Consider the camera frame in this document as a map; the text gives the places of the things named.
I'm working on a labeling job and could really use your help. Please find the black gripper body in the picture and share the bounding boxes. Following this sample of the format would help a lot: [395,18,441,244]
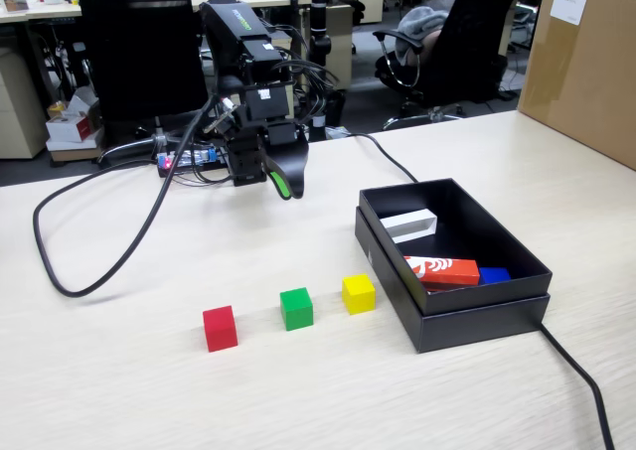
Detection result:
[238,81,305,148]

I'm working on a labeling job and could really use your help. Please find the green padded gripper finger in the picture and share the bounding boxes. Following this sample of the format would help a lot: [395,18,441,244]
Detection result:
[262,146,293,202]

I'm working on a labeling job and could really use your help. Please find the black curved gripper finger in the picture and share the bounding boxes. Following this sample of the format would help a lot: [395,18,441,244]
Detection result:
[271,134,310,201]

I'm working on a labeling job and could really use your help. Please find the green cube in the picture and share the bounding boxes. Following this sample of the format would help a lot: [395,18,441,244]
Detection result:
[279,287,314,332]

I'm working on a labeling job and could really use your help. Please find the yellow cube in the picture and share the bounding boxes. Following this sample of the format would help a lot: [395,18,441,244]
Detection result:
[341,273,377,316]

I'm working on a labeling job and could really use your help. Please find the red cube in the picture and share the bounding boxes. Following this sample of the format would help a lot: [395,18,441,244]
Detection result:
[202,305,239,354]

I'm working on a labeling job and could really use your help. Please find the black open box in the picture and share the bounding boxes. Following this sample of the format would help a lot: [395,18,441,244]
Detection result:
[354,206,552,355]

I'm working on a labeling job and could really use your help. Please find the large cardboard box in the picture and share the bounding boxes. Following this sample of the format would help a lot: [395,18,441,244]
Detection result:
[516,0,636,171]

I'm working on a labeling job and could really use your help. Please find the beige narrow cabinet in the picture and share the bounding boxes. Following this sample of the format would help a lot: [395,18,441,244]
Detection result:
[325,3,357,91]

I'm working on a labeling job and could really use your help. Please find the black vertical pole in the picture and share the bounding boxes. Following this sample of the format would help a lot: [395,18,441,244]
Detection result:
[306,0,333,142]

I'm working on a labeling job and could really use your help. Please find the controller board with red LED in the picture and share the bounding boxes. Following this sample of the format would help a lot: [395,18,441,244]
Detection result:
[155,145,230,179]

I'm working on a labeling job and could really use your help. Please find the white rectangular block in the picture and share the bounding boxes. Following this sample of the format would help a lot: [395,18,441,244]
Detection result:
[379,209,438,245]

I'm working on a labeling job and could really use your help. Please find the black mesh office chair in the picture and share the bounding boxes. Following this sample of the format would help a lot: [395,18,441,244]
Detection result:
[74,0,220,168]

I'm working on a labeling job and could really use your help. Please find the grey cloth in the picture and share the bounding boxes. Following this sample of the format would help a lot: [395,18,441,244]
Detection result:
[397,0,458,67]

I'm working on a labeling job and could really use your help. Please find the orange printed carton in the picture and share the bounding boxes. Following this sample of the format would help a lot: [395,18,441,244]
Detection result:
[402,254,481,292]

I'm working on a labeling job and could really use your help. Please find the white red open carton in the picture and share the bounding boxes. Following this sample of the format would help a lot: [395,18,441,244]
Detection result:
[45,85,105,163]

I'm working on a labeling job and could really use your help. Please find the black chrome-armed office chair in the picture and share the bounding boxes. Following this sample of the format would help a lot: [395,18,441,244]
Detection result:
[372,0,523,131]

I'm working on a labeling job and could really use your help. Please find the blue cube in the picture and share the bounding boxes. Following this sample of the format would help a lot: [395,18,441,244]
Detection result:
[478,266,512,286]

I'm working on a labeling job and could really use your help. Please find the beige low cabinet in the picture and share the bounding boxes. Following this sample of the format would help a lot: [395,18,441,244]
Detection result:
[0,47,51,161]

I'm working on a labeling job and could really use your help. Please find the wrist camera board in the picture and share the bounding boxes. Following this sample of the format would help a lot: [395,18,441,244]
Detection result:
[201,96,244,136]

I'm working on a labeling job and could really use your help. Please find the thin black servo wires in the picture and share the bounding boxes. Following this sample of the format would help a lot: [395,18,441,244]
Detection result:
[262,20,342,123]

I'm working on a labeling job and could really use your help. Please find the thick black camera cable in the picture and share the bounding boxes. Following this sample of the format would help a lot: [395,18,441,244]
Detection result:
[32,94,223,300]

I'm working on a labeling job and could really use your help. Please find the thick black table cable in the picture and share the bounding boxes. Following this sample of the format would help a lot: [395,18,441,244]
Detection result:
[317,131,616,450]

